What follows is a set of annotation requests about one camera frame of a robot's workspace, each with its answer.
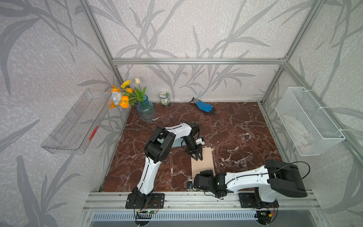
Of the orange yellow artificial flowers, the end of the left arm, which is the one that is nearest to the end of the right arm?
the end of the left arm

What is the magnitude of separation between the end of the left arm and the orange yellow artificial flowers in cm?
39

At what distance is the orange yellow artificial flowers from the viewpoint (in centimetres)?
74

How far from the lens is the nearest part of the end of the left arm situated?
83 cm
